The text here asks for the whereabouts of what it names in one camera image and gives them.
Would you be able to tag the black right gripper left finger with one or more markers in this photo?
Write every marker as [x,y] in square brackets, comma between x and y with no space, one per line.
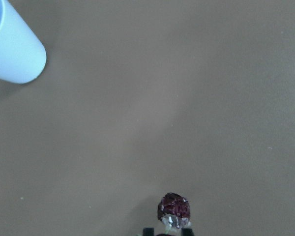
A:
[148,232]

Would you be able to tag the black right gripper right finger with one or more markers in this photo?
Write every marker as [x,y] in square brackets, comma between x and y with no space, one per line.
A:
[187,232]

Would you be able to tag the dark red cherry pair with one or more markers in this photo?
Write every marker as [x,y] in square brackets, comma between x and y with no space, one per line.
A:
[174,212]

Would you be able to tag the light blue cup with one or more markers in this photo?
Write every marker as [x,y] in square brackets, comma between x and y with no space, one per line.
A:
[22,55]

